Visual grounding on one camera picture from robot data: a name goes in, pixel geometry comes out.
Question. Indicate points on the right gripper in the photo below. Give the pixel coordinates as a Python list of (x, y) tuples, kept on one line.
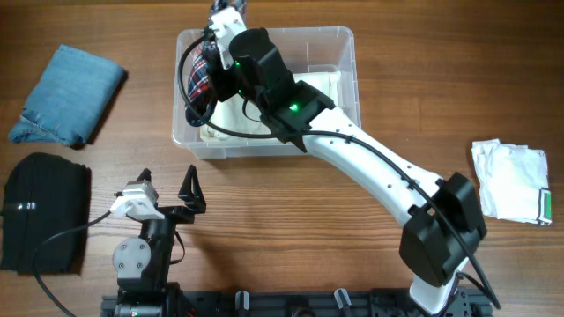
[(224, 88)]

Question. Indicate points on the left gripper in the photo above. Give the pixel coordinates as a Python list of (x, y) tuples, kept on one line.
[(195, 202)]

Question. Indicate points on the cream cloth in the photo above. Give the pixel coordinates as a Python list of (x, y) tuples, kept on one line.
[(229, 114)]

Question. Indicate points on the plaid flannel cloth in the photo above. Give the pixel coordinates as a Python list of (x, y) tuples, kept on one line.
[(199, 91)]

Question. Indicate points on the black garment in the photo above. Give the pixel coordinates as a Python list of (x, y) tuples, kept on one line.
[(45, 194)]

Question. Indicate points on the white t-shirt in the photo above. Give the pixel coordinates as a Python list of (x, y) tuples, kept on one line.
[(513, 182)]

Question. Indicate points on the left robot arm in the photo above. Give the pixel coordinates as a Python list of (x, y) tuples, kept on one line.
[(142, 263)]

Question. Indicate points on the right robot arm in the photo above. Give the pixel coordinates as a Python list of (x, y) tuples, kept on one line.
[(441, 219)]

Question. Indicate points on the clear plastic storage container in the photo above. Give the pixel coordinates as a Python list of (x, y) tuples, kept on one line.
[(304, 50)]

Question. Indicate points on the folded blue denim jeans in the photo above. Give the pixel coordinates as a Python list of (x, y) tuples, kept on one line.
[(69, 99)]

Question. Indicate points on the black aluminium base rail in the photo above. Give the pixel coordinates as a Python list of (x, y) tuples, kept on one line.
[(377, 302)]

